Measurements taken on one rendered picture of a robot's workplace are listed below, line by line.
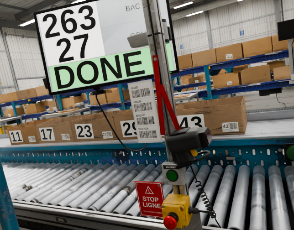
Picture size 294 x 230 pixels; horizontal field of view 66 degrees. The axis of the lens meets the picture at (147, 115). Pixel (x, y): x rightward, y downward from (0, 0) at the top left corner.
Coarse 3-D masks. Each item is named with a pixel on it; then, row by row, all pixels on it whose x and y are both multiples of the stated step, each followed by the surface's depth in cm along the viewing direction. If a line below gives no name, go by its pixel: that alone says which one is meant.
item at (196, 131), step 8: (184, 128) 66; (192, 128) 64; (200, 128) 63; (208, 128) 63; (168, 136) 64; (176, 136) 62; (184, 136) 61; (192, 136) 60; (200, 136) 59; (208, 136) 60; (168, 144) 63; (176, 144) 62; (184, 144) 61; (192, 144) 60; (200, 144) 60; (208, 144) 59; (176, 152) 65; (184, 152) 63; (192, 152) 64; (184, 160) 64; (192, 160) 63; (176, 168) 65
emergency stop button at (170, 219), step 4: (168, 216) 64; (164, 220) 64; (168, 220) 63; (172, 220) 63; (164, 224) 64; (168, 224) 63; (172, 224) 63; (176, 224) 63; (168, 228) 64; (172, 228) 63
